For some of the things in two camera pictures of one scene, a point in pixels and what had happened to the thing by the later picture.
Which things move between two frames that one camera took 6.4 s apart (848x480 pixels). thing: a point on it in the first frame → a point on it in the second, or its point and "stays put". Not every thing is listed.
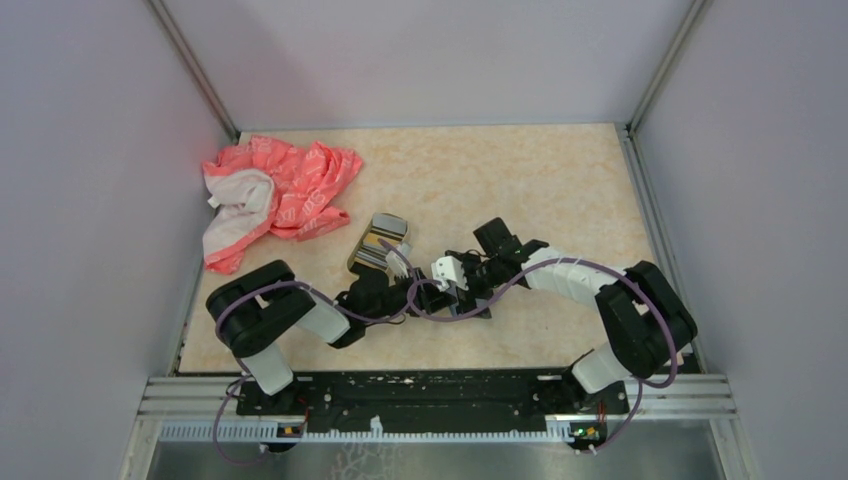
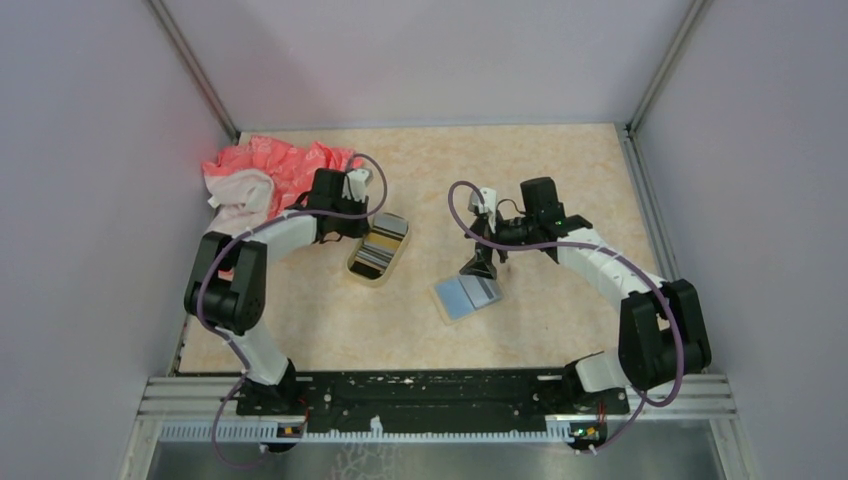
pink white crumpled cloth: (259, 186) stays put
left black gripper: (428, 297) → (359, 230)
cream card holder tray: (382, 233) stays put
